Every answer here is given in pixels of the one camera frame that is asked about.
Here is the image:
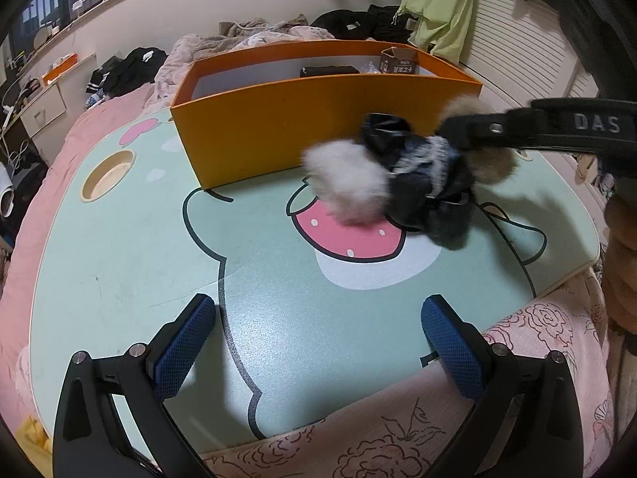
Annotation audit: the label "white curved object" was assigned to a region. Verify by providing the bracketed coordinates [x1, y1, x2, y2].
[0, 164, 16, 220]

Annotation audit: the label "green cartoon printed desktop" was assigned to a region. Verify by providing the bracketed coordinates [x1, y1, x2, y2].
[30, 104, 605, 441]

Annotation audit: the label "white drawer cabinet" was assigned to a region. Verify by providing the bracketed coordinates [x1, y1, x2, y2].
[20, 82, 68, 137]

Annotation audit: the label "rumpled pink beige blanket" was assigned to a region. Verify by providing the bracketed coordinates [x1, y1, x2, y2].
[154, 12, 334, 105]

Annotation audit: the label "black white-striped clothes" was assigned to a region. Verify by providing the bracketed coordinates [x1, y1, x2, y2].
[87, 47, 167, 98]

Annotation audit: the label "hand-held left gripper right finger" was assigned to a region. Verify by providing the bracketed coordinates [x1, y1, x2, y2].
[420, 295, 584, 478]

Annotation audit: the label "black knit fluffy earmuffs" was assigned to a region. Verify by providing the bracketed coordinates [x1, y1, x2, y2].
[301, 97, 521, 252]

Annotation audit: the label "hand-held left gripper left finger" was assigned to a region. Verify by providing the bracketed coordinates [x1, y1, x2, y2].
[52, 293, 218, 478]

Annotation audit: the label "black jacket pile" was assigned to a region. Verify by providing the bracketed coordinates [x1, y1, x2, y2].
[309, 5, 419, 43]

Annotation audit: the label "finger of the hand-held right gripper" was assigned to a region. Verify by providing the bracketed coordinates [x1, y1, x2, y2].
[438, 106, 535, 153]

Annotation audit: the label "small brown carton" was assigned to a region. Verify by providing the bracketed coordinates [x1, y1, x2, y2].
[381, 46, 420, 76]

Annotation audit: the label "flat black pouch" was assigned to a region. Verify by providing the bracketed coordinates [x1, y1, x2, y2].
[300, 66, 360, 78]

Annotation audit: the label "orange tissue box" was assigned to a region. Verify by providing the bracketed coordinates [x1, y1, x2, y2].
[42, 54, 79, 85]

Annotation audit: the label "pink floral blanket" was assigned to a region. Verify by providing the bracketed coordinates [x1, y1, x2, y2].
[199, 271, 620, 478]

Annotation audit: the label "yellow cloth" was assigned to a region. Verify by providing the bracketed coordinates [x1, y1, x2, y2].
[17, 415, 53, 459]

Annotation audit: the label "light green hanging garment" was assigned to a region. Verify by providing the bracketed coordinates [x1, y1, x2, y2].
[398, 0, 479, 61]

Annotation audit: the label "orange cardboard box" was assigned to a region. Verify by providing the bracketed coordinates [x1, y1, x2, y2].
[170, 40, 483, 191]

